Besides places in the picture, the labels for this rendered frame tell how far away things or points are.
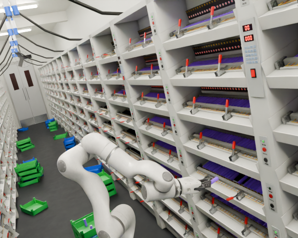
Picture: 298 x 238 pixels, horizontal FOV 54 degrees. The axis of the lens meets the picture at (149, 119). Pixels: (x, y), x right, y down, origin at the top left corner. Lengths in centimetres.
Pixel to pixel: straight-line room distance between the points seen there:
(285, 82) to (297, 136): 18
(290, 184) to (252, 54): 49
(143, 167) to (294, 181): 58
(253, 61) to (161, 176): 56
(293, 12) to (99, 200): 111
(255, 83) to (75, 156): 85
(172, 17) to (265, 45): 74
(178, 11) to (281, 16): 82
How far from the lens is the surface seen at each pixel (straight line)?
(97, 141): 132
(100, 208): 147
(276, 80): 107
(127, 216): 153
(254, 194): 146
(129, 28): 235
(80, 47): 366
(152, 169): 121
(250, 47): 111
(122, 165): 129
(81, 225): 250
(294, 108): 121
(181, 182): 134
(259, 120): 117
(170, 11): 171
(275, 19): 104
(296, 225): 132
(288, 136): 111
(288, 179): 122
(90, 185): 145
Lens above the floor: 152
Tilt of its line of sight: 13 degrees down
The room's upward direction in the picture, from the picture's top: 13 degrees counter-clockwise
